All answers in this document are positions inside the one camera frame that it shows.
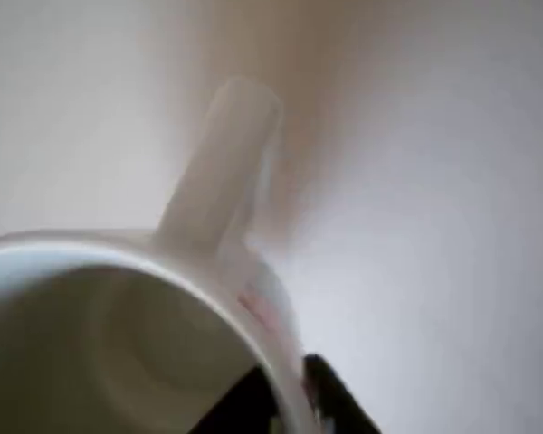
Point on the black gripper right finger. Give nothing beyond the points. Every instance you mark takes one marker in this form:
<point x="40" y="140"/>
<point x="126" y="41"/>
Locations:
<point x="339" y="398"/>

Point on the white ceramic mug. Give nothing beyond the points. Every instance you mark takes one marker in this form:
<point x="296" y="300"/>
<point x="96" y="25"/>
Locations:
<point x="95" y="339"/>

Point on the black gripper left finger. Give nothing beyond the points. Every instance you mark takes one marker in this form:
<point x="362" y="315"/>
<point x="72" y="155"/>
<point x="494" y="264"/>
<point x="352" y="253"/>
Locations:
<point x="244" y="402"/>

